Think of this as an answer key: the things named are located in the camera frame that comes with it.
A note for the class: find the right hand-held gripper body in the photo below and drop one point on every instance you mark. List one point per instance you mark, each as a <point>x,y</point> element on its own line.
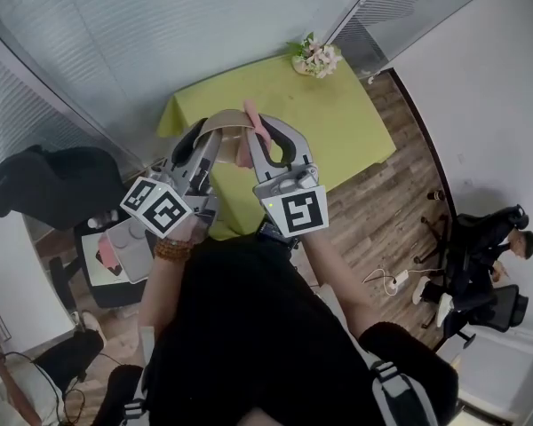
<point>302,211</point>

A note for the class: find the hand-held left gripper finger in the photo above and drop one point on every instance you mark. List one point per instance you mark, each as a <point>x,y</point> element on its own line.
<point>214,151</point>
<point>184,149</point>

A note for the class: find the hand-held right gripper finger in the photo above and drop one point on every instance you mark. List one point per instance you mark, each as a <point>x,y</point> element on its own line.
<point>299,144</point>
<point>260,160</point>

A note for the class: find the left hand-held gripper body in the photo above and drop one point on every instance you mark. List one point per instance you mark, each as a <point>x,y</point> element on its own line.
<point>162,209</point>

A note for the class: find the tan bowl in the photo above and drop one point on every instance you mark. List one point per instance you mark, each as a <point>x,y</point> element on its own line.
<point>226,122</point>

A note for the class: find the pink cloth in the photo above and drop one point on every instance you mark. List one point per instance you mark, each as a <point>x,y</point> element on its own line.
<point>256,124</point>

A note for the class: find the person's right forearm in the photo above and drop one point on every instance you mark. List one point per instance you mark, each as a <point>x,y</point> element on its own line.
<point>333,273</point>

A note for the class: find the person's left forearm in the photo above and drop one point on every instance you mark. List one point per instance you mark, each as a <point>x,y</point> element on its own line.
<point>164,282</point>

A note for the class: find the table with green tablecloth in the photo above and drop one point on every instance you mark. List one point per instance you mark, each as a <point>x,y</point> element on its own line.
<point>320,113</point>

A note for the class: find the white plastic tray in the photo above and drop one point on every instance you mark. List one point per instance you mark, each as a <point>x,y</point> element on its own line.
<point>133,255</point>

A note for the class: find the pink flower bouquet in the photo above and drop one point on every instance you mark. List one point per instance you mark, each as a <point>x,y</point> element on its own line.
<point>317,58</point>

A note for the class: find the white flat box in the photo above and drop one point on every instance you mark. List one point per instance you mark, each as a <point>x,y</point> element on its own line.
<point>97,275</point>

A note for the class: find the black side table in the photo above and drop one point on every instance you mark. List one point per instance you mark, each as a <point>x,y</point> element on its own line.
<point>111,295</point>

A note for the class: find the black padded armchair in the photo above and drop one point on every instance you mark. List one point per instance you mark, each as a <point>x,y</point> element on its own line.
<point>58,184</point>

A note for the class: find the white power strip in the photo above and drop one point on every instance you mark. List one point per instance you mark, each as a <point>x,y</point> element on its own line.
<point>397,280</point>

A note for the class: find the dark bottle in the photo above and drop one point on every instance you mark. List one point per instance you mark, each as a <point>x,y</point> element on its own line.
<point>435,194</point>

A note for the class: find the person's black clothing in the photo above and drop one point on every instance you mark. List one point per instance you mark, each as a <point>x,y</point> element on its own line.
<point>248,335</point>

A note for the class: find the black office chair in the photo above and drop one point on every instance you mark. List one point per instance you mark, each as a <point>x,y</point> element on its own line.
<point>475,229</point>
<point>506,309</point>

